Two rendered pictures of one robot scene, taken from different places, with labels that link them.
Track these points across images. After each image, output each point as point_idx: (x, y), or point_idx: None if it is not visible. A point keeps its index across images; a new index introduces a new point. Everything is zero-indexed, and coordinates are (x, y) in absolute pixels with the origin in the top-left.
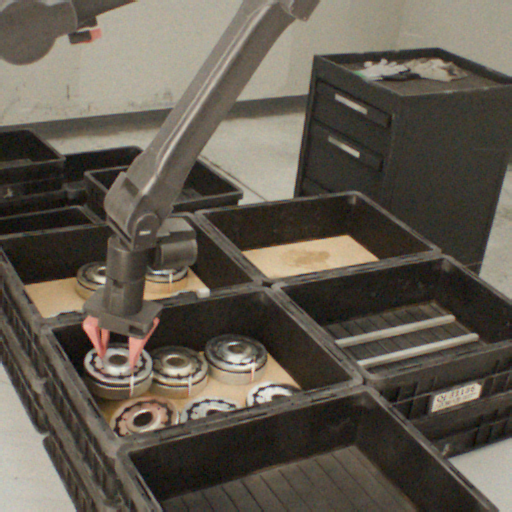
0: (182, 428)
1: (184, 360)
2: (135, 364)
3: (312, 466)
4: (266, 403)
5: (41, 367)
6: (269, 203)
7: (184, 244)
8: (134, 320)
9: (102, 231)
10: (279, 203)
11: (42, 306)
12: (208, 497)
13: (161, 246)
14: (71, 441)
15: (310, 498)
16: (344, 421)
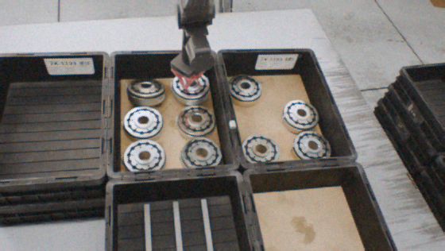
0: (110, 77)
1: (197, 122)
2: (183, 86)
3: (98, 164)
4: (111, 117)
5: None
6: (384, 228)
7: (191, 52)
8: (176, 58)
9: (329, 104)
10: (386, 238)
11: (280, 88)
12: (100, 111)
13: (189, 40)
14: None
15: (76, 152)
16: None
